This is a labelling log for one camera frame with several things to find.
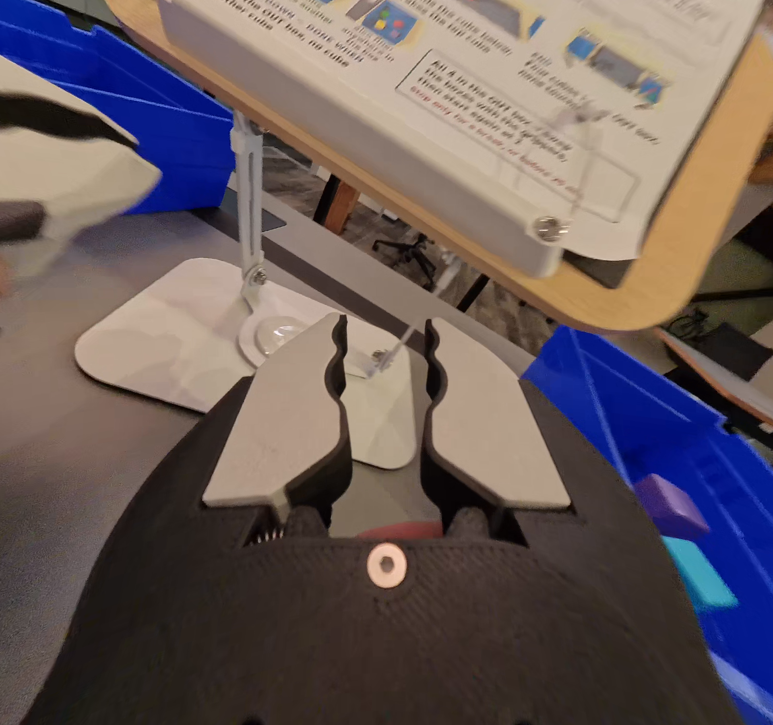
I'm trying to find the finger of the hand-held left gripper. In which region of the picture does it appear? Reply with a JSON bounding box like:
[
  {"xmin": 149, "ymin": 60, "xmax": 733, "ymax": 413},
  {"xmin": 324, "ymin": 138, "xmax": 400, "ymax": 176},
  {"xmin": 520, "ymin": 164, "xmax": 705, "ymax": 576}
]
[
  {"xmin": 0, "ymin": 130, "xmax": 163, "ymax": 284},
  {"xmin": 0, "ymin": 55, "xmax": 140, "ymax": 146}
]

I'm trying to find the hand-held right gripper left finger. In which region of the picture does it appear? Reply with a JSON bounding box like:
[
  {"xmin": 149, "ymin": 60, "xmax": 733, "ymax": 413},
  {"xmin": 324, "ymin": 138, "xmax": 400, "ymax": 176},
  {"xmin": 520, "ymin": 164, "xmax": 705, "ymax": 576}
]
[{"xmin": 202, "ymin": 312, "xmax": 353, "ymax": 511}]

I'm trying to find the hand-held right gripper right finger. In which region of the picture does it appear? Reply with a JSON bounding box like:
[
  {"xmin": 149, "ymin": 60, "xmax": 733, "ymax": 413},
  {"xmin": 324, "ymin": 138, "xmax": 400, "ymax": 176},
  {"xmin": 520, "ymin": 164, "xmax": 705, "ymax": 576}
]
[{"xmin": 420, "ymin": 317, "xmax": 572, "ymax": 512}]

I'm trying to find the blue plastic bin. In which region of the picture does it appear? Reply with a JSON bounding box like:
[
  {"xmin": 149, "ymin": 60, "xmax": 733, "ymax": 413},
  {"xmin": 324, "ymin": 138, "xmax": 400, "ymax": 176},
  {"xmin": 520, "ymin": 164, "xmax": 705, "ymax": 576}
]
[
  {"xmin": 0, "ymin": 0, "xmax": 236, "ymax": 215},
  {"xmin": 522, "ymin": 325, "xmax": 773, "ymax": 725}
]

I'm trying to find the purple cube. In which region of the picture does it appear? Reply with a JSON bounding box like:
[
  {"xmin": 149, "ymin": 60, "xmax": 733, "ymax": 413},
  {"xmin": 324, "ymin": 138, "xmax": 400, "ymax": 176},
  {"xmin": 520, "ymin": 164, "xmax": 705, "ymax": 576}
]
[{"xmin": 634, "ymin": 474, "xmax": 710, "ymax": 541}]

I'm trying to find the light blue cube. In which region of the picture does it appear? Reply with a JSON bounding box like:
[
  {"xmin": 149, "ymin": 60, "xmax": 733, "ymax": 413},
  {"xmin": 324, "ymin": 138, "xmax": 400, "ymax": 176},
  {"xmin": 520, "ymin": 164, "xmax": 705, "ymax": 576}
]
[{"xmin": 661, "ymin": 535, "xmax": 739, "ymax": 611}]

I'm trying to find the grey desk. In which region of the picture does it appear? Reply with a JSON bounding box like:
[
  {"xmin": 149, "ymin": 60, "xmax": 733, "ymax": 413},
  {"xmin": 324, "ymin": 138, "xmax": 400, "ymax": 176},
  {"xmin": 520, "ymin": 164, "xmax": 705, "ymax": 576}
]
[{"xmin": 0, "ymin": 190, "xmax": 538, "ymax": 725}]

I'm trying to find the black office chair base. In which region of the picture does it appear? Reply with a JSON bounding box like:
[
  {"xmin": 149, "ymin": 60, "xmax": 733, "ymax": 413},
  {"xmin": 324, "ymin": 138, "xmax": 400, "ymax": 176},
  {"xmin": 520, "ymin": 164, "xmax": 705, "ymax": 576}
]
[{"xmin": 371, "ymin": 235, "xmax": 437, "ymax": 291}]

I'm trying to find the wood-edged background table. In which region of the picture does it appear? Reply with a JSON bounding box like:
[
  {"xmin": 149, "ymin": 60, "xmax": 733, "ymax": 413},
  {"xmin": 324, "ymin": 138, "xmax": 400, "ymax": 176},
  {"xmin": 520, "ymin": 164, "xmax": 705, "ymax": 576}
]
[{"xmin": 657, "ymin": 182, "xmax": 773, "ymax": 425}]

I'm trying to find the printed instruction sheet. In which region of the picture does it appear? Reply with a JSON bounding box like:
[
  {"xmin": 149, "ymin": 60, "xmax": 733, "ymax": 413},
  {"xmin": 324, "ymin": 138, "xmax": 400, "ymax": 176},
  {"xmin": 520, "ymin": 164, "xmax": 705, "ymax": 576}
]
[{"xmin": 124, "ymin": 0, "xmax": 773, "ymax": 261}]

